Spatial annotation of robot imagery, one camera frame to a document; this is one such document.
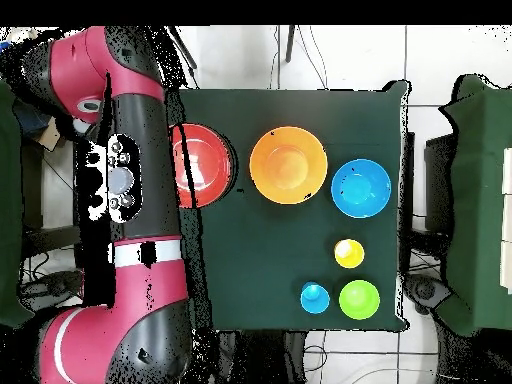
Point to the large orange bowl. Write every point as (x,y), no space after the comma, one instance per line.
(288,166)

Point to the wide red bowl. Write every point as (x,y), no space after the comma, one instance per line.
(208,168)

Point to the large blue bowl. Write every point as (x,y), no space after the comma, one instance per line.
(361,188)

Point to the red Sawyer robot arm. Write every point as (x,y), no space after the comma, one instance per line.
(148,280)

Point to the dark green table cloth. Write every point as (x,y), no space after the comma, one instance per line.
(280,248)

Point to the yellow cup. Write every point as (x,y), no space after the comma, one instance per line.
(352,256)

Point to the blue cup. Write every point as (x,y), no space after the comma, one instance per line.
(316,300)

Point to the small green bowl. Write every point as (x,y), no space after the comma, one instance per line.
(359,300)

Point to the black tripod leg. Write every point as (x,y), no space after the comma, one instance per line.
(290,44)
(186,52)

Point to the green cloth side table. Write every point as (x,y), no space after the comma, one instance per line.
(10,200)
(476,200)

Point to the dark blue cloth bundle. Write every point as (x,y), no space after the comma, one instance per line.
(34,118)

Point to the white box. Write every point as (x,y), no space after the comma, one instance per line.
(508,220)

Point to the black stool frame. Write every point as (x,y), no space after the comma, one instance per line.
(34,184)

